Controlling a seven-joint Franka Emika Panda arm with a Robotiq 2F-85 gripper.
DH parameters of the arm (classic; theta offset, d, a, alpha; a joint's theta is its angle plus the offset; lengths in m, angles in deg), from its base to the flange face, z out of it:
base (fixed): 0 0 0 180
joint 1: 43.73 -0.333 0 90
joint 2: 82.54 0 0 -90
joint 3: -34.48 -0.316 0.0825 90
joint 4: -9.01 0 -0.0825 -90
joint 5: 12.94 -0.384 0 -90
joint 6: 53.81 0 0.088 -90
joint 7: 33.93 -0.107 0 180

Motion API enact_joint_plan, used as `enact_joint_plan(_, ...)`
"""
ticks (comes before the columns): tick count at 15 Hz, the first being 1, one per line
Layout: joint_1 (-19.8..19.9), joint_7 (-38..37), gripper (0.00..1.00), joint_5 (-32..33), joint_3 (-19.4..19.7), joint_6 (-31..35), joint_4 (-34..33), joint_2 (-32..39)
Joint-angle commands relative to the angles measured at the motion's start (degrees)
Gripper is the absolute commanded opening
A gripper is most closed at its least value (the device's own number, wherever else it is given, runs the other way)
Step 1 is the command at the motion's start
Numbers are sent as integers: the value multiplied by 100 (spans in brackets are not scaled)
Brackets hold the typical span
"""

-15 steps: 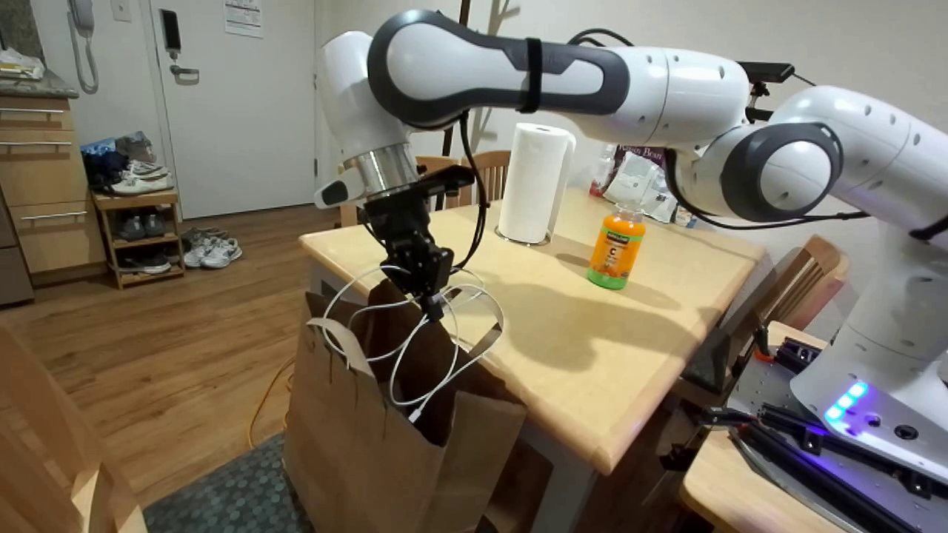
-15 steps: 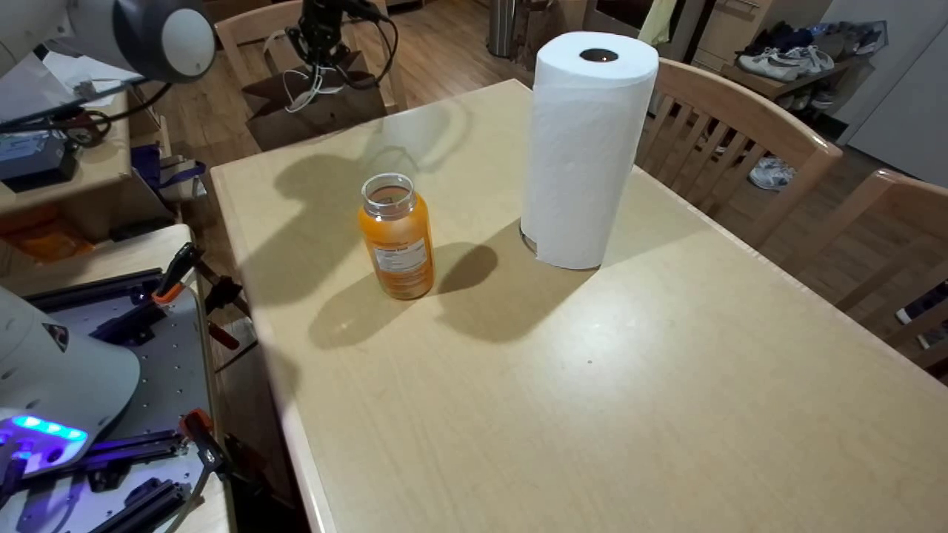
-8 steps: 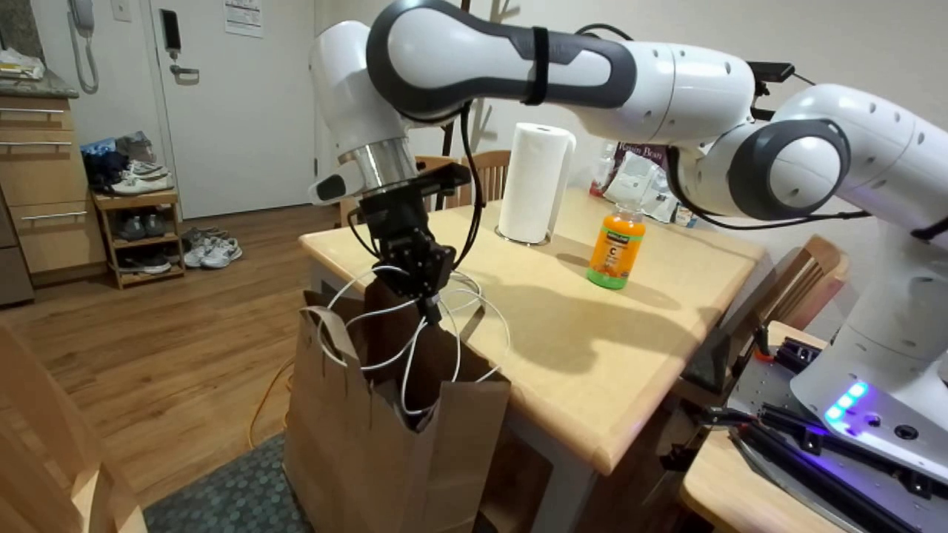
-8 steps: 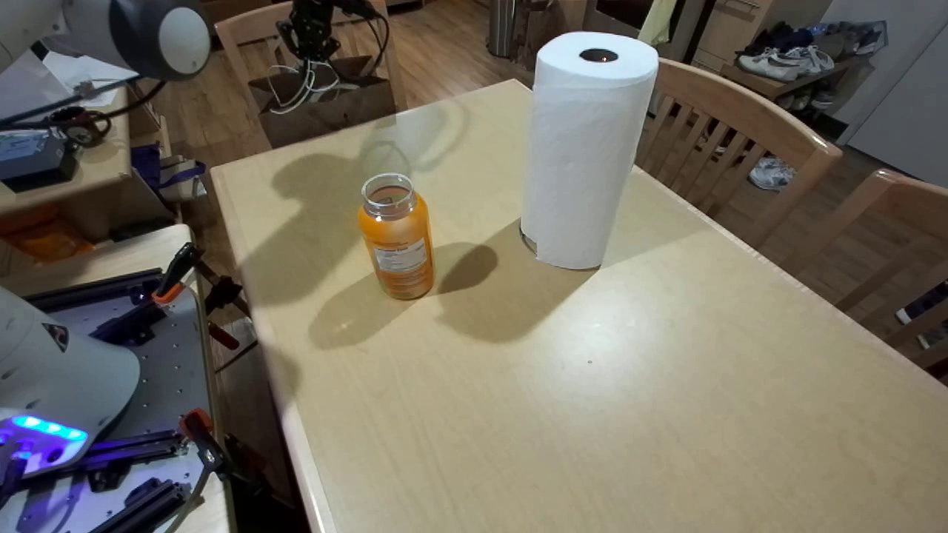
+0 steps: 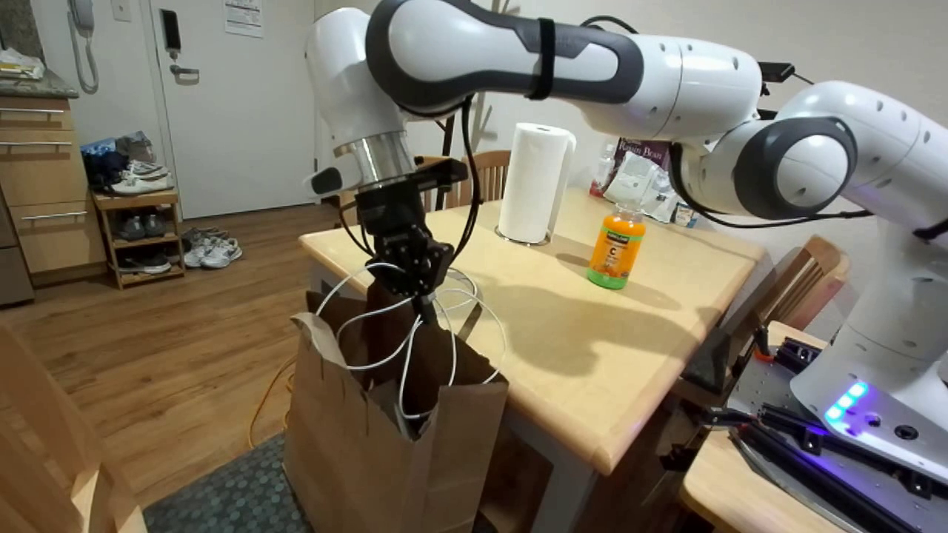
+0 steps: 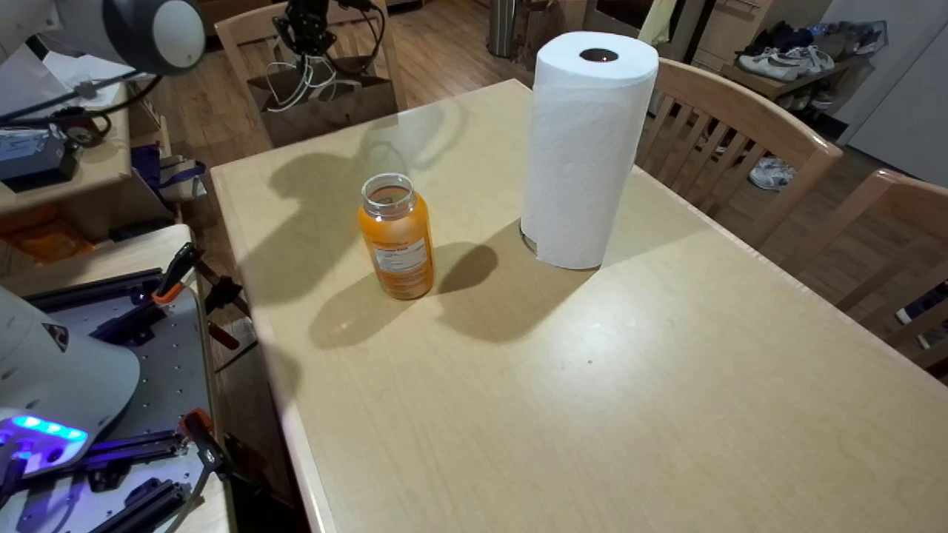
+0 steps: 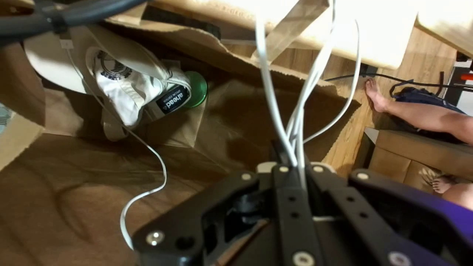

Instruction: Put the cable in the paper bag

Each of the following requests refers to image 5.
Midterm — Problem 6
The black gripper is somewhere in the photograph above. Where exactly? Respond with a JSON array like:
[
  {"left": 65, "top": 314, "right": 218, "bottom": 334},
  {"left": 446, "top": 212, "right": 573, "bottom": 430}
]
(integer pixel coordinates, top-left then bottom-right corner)
[{"left": 353, "top": 177, "right": 459, "bottom": 301}]

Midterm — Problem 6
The thin white cable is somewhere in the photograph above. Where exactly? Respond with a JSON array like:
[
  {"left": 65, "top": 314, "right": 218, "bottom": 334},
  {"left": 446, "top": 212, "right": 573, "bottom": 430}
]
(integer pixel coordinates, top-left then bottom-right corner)
[{"left": 311, "top": 258, "right": 502, "bottom": 442}]

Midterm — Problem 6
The brown paper bag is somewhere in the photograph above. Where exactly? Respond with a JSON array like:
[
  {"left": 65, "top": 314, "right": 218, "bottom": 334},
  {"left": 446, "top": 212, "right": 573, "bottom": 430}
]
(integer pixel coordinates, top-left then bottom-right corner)
[{"left": 280, "top": 282, "right": 513, "bottom": 533}]

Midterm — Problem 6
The white plastic bag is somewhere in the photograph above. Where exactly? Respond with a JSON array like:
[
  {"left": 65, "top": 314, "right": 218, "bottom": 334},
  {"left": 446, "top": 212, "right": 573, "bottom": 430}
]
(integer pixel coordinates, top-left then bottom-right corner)
[{"left": 590, "top": 149, "right": 692, "bottom": 229}]

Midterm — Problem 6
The blue fabric bag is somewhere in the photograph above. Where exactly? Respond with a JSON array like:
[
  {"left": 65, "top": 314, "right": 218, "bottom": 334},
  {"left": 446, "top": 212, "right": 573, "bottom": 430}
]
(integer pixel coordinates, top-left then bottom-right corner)
[{"left": 80, "top": 140, "right": 126, "bottom": 192}]

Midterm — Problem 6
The light wooden slat chair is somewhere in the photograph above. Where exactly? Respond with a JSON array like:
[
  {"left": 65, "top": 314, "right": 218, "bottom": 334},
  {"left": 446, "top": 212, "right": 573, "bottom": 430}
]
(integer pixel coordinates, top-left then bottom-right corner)
[
  {"left": 333, "top": 158, "right": 462, "bottom": 230},
  {"left": 470, "top": 149, "right": 514, "bottom": 206},
  {"left": 0, "top": 323, "right": 150, "bottom": 533}
]

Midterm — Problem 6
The white paper towel roll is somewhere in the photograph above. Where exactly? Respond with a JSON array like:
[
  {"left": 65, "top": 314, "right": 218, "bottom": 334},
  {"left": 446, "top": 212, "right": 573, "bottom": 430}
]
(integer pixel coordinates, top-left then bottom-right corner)
[{"left": 493, "top": 120, "right": 576, "bottom": 249}]

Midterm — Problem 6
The white sneaker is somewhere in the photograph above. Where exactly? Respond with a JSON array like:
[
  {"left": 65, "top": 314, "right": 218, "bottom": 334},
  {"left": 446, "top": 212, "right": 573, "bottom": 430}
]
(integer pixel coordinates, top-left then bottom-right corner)
[
  {"left": 178, "top": 229, "right": 216, "bottom": 264},
  {"left": 194, "top": 233, "right": 245, "bottom": 273},
  {"left": 107, "top": 160, "right": 178, "bottom": 199}
]

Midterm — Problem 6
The orange juice bottle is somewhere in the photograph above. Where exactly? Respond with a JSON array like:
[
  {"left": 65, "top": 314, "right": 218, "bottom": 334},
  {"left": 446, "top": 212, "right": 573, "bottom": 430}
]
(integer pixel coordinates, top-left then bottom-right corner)
[{"left": 582, "top": 199, "right": 647, "bottom": 292}]

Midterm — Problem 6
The white door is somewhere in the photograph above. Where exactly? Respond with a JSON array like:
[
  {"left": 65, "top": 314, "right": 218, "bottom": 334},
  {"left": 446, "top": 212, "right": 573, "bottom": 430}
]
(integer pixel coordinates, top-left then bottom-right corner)
[{"left": 144, "top": 0, "right": 329, "bottom": 221}]

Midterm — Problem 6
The purple package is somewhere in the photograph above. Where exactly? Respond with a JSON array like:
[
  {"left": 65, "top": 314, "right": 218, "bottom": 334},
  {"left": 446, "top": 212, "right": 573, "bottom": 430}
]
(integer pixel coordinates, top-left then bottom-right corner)
[{"left": 613, "top": 135, "right": 680, "bottom": 172}]

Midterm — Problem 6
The wooden shoe rack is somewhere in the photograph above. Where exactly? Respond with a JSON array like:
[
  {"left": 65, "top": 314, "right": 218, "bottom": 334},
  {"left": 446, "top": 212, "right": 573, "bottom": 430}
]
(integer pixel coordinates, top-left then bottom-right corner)
[{"left": 89, "top": 186, "right": 188, "bottom": 291}]

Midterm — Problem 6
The small white blue box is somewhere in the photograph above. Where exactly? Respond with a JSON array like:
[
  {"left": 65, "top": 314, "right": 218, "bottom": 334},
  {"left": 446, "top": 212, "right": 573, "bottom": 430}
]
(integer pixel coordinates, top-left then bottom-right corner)
[{"left": 668, "top": 199, "right": 710, "bottom": 230}]

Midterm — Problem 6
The grey patterned rug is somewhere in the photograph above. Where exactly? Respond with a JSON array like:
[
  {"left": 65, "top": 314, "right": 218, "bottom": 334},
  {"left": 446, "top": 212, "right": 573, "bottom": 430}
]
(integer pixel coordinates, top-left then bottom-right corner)
[{"left": 141, "top": 431, "right": 319, "bottom": 533}]

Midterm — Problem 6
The dark grey shoe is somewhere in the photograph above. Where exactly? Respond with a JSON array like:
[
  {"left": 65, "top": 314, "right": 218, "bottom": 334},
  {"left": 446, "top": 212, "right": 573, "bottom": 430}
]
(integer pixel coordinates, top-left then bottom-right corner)
[{"left": 116, "top": 129, "right": 160, "bottom": 168}]

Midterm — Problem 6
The white paper notice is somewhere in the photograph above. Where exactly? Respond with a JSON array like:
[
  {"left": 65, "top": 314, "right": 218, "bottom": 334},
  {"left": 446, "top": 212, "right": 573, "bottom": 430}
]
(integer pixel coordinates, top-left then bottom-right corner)
[{"left": 218, "top": 0, "right": 265, "bottom": 41}]

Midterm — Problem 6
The black door keypad lock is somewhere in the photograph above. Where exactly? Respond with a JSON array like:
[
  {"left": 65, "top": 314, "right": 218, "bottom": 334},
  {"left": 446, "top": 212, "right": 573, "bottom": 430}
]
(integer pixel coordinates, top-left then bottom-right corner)
[{"left": 156, "top": 9, "right": 182, "bottom": 55}]

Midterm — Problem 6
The brown wooden chair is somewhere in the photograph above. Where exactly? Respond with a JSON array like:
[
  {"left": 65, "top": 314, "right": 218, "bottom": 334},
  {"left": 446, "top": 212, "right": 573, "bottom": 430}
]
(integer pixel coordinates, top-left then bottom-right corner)
[{"left": 679, "top": 233, "right": 853, "bottom": 396}]

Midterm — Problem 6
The grey robot mounting plate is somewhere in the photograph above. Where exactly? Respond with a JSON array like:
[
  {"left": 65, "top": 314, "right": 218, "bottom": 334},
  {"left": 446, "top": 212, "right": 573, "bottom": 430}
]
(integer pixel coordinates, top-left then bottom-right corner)
[{"left": 726, "top": 353, "right": 948, "bottom": 533}]

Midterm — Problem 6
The light wooden dresser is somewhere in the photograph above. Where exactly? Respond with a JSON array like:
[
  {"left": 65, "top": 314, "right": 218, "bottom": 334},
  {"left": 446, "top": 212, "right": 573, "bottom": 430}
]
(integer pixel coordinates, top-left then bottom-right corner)
[{"left": 0, "top": 81, "right": 108, "bottom": 291}]

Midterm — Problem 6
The black orange bar clamp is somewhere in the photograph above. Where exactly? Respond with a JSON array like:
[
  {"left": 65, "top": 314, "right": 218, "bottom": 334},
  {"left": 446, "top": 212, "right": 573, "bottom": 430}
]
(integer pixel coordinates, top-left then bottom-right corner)
[
  {"left": 753, "top": 329, "right": 827, "bottom": 377},
  {"left": 668, "top": 396, "right": 948, "bottom": 501}
]

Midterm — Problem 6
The grey metal bin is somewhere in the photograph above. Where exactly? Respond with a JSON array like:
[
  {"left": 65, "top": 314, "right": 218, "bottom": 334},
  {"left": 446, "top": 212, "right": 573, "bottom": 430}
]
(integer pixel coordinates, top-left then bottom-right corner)
[{"left": 0, "top": 190, "right": 39, "bottom": 310}]

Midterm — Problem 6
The folded white cloth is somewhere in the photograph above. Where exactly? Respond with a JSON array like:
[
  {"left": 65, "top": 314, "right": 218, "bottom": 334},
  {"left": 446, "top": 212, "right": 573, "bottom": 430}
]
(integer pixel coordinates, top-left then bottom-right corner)
[{"left": 0, "top": 46, "right": 48, "bottom": 85}]

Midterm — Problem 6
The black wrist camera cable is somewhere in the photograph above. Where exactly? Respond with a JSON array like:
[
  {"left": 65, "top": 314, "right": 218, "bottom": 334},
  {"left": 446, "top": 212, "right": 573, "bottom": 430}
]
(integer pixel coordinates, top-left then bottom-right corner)
[{"left": 431, "top": 91, "right": 485, "bottom": 291}]

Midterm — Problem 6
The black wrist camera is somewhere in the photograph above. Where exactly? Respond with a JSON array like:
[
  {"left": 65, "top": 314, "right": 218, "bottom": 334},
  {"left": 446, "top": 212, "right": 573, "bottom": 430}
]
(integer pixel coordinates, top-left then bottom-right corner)
[{"left": 408, "top": 158, "right": 470, "bottom": 190}]

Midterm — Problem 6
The orange floor cable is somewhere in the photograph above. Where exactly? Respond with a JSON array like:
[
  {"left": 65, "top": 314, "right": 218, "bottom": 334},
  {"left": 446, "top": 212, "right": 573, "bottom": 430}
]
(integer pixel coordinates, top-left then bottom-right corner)
[{"left": 245, "top": 353, "right": 307, "bottom": 452}]

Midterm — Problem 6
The black fixed camera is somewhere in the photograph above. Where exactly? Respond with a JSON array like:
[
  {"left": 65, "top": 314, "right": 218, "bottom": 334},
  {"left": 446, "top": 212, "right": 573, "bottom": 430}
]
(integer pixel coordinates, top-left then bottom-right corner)
[{"left": 756, "top": 60, "right": 800, "bottom": 85}]

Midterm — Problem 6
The white wall phone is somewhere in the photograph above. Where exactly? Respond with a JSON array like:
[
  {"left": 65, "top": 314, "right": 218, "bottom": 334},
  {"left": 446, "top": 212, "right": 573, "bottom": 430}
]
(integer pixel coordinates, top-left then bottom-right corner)
[{"left": 65, "top": 0, "right": 104, "bottom": 97}]

